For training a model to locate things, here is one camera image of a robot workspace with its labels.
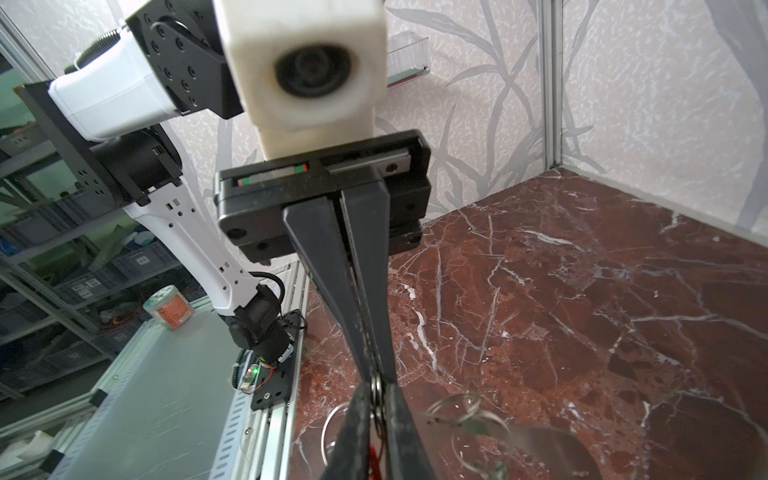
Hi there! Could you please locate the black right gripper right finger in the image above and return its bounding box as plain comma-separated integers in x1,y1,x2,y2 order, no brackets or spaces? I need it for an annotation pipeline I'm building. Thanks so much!
384,384,435,480

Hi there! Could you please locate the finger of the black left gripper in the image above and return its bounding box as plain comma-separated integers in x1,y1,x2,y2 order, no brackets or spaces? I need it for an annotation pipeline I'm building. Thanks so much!
341,180,397,384
283,197,374,383

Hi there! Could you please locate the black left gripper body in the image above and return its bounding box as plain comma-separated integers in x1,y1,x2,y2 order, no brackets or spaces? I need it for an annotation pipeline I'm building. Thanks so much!
215,130,431,262

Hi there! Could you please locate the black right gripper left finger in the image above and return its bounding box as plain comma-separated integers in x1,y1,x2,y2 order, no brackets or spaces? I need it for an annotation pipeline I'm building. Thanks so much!
321,384,371,480

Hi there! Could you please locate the red tag key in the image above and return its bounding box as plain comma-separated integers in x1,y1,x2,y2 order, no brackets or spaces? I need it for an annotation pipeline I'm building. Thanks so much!
368,443,384,480

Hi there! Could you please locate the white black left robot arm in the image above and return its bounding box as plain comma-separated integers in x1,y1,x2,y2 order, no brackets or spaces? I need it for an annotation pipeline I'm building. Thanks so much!
17,1,431,384

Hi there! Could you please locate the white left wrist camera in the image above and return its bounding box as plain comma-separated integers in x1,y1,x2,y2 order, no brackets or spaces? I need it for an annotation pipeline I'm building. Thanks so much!
214,0,388,160

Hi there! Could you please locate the clear plastic wall shelf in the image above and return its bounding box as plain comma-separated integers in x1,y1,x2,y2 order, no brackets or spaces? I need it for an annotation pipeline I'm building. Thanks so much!
387,31,431,88

